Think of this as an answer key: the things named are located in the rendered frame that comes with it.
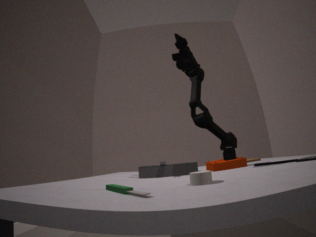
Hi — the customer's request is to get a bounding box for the grey cylinder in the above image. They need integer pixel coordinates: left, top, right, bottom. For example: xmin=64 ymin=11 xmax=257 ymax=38
xmin=190 ymin=171 xmax=212 ymax=186

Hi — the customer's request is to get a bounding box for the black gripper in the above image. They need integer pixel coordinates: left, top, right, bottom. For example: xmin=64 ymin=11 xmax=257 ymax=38
xmin=174 ymin=34 xmax=193 ymax=58

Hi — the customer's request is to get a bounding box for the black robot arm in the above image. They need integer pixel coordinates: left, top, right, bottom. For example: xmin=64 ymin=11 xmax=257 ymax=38
xmin=172 ymin=50 xmax=237 ymax=161

